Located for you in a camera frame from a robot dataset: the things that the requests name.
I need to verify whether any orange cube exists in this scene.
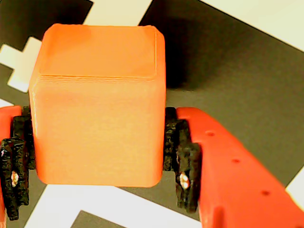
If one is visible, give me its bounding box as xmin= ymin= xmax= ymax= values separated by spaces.
xmin=28 ymin=23 xmax=166 ymax=188

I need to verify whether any black white marker checkerboard mat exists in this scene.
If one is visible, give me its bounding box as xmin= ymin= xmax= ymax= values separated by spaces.
xmin=0 ymin=0 xmax=304 ymax=228

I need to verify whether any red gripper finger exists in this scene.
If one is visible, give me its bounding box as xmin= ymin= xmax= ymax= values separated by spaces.
xmin=163 ymin=106 xmax=304 ymax=228
xmin=0 ymin=105 xmax=36 ymax=228

